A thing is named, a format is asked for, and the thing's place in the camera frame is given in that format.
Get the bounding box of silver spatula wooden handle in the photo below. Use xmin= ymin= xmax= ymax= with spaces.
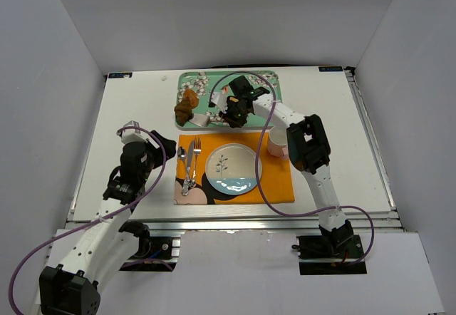
xmin=189 ymin=113 xmax=224 ymax=128

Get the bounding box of dark brown croissant bread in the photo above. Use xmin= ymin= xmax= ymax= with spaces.
xmin=174 ymin=98 xmax=199 ymax=126

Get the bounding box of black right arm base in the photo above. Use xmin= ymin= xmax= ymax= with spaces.
xmin=291 ymin=235 xmax=367 ymax=276

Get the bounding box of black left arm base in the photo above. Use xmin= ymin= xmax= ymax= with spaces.
xmin=119 ymin=221 xmax=177 ymax=272

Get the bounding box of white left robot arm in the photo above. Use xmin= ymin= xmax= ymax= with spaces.
xmin=38 ymin=126 xmax=177 ymax=314

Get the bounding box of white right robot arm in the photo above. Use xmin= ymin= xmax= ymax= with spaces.
xmin=209 ymin=71 xmax=353 ymax=261

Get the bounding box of golden croissant bread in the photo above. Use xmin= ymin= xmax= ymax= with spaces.
xmin=182 ymin=88 xmax=199 ymax=109

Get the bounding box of green floral serving tray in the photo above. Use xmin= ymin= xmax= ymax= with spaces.
xmin=175 ymin=70 xmax=282 ymax=130

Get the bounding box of silver spoon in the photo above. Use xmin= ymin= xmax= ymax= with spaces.
xmin=177 ymin=146 xmax=190 ymax=197

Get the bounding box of pink white mug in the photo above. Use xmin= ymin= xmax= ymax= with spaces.
xmin=267 ymin=126 xmax=289 ymax=160

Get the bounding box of silver table knife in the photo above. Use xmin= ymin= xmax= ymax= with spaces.
xmin=186 ymin=140 xmax=195 ymax=180

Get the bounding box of silver fork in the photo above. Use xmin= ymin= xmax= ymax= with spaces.
xmin=192 ymin=137 xmax=202 ymax=182

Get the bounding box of blue beige ceramic plate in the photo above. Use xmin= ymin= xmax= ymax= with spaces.
xmin=205 ymin=143 xmax=257 ymax=196

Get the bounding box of orange cartoon placemat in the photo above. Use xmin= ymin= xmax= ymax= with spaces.
xmin=174 ymin=132 xmax=295 ymax=205

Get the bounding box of left blue table label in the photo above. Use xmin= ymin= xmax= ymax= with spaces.
xmin=108 ymin=72 xmax=133 ymax=79

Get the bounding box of blue table label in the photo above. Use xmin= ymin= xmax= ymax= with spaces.
xmin=108 ymin=72 xmax=133 ymax=79
xmin=318 ymin=66 xmax=344 ymax=73

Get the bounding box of right blue table label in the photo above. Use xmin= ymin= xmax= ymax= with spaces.
xmin=318 ymin=66 xmax=344 ymax=73

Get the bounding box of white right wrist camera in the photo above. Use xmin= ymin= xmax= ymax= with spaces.
xmin=209 ymin=92 xmax=227 ymax=112

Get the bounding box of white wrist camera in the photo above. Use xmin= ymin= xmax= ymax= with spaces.
xmin=116 ymin=120 xmax=150 ymax=145
xmin=209 ymin=92 xmax=227 ymax=112

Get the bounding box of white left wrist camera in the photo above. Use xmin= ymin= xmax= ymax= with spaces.
xmin=116 ymin=120 xmax=150 ymax=145

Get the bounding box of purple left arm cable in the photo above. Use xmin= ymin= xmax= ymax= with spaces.
xmin=7 ymin=126 xmax=177 ymax=314

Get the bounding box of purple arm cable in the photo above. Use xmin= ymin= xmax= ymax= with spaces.
xmin=7 ymin=126 xmax=177 ymax=314
xmin=208 ymin=71 xmax=375 ymax=267

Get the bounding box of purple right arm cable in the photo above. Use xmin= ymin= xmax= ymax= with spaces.
xmin=208 ymin=71 xmax=375 ymax=267

